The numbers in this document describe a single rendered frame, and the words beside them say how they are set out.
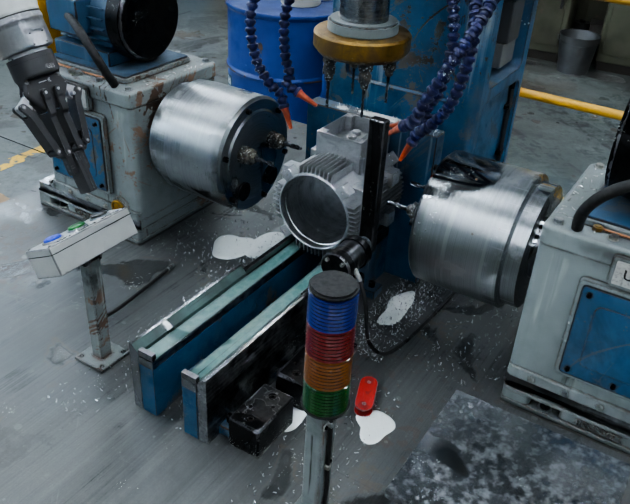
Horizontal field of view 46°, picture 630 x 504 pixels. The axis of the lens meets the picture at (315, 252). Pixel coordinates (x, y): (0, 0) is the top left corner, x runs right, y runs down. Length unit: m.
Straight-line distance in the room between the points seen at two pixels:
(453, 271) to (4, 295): 0.90
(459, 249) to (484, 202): 0.09
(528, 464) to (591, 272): 0.31
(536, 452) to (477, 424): 0.09
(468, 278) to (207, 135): 0.59
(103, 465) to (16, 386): 0.25
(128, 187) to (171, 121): 0.21
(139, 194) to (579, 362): 0.97
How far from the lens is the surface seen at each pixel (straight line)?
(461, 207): 1.27
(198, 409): 1.20
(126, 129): 1.63
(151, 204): 1.72
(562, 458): 1.14
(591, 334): 1.23
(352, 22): 1.37
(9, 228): 1.87
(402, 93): 1.61
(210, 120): 1.52
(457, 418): 1.15
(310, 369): 0.91
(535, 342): 1.29
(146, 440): 1.26
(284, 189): 1.45
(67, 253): 1.24
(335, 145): 1.43
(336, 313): 0.85
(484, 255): 1.26
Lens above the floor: 1.70
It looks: 32 degrees down
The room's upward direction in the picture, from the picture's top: 3 degrees clockwise
